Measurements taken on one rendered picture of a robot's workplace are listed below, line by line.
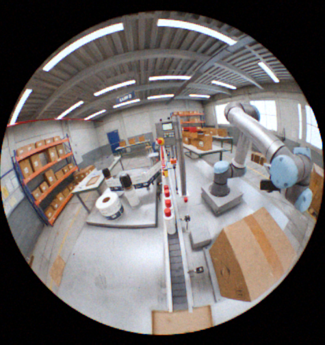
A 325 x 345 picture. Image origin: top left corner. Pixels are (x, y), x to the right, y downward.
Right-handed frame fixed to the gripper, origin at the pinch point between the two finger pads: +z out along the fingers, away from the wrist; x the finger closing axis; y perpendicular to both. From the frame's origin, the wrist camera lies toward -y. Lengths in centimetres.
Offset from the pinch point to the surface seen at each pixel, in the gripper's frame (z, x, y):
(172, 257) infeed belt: -29, -29, -51
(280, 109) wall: 326, 157, 371
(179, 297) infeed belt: -49, -37, -40
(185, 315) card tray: -57, -46, -34
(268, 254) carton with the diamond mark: -37.7, -14.1, -11.2
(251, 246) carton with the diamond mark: -34.4, -11.6, -18.3
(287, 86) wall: 246, 238, 425
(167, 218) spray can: -21, -8, -53
